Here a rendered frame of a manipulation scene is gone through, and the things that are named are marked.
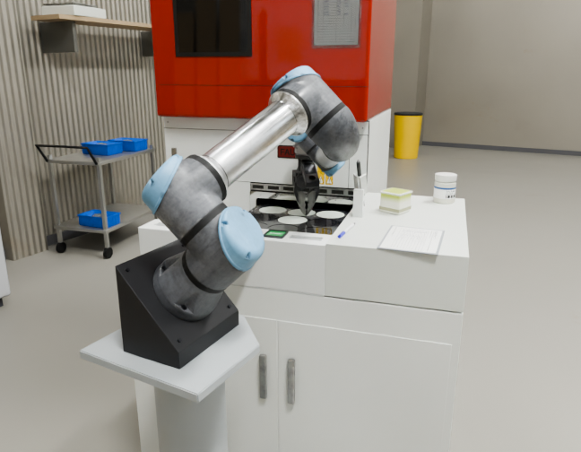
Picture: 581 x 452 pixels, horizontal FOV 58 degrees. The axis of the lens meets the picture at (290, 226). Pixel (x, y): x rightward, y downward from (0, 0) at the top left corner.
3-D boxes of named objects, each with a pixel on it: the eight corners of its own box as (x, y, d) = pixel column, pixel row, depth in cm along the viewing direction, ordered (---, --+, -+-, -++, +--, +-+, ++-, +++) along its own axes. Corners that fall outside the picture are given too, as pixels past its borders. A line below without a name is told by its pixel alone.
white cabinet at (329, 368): (220, 392, 235) (212, 218, 212) (441, 433, 208) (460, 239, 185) (142, 499, 176) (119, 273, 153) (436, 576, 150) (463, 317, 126)
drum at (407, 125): (413, 160, 853) (417, 114, 832) (386, 158, 878) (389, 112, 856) (423, 156, 891) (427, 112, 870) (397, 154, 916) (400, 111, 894)
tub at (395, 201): (391, 207, 169) (392, 186, 167) (411, 211, 164) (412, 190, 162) (377, 212, 164) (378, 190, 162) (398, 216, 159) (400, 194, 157)
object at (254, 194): (251, 213, 207) (251, 190, 204) (361, 222, 194) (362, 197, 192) (249, 214, 205) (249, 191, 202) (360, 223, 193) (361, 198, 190)
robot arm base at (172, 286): (173, 328, 105) (200, 304, 100) (141, 265, 109) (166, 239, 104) (224, 312, 117) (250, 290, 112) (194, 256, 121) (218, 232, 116)
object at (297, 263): (158, 262, 161) (154, 219, 157) (332, 282, 146) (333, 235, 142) (141, 273, 153) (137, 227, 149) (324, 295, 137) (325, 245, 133)
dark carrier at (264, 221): (262, 205, 199) (262, 204, 199) (351, 212, 190) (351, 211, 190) (226, 230, 168) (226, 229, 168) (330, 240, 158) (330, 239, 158)
